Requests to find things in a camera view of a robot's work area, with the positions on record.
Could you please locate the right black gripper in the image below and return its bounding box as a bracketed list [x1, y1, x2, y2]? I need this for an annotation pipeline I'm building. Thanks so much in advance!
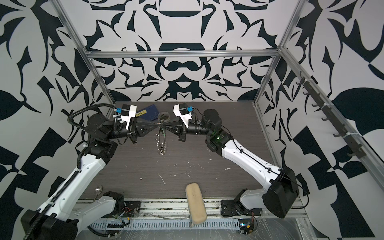
[164, 118, 216, 144]

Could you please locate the small round metal disc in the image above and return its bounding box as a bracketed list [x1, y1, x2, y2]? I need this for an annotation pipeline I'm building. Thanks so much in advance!
[95, 185, 103, 196]

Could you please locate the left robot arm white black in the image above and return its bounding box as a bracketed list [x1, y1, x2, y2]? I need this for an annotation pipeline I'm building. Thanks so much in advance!
[21, 109, 160, 240]

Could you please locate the beige glasses case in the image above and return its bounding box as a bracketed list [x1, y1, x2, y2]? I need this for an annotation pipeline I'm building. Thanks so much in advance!
[186, 183, 208, 225]

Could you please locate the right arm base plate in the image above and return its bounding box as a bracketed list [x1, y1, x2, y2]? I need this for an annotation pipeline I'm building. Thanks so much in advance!
[221, 199, 263, 218]

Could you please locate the patterned tape roll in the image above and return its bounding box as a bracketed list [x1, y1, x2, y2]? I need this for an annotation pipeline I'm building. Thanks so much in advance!
[158, 112, 171, 123]

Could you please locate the small circuit board with wires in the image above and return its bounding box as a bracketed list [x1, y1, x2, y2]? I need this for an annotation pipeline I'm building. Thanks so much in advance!
[239, 218, 258, 235]

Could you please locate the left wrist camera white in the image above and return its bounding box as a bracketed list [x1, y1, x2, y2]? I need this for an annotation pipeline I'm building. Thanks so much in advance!
[113, 104, 137, 130]

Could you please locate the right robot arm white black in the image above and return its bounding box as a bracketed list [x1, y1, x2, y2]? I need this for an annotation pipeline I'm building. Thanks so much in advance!
[159, 106, 300, 219]

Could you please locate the blue booklet yellow label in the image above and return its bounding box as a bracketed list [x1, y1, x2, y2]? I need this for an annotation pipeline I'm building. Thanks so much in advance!
[136, 104, 160, 122]

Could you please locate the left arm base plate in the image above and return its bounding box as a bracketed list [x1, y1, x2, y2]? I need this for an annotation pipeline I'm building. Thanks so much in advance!
[120, 201, 141, 219]

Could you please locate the white slotted cable duct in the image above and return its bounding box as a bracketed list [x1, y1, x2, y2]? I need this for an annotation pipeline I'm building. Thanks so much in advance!
[91, 219, 240, 231]

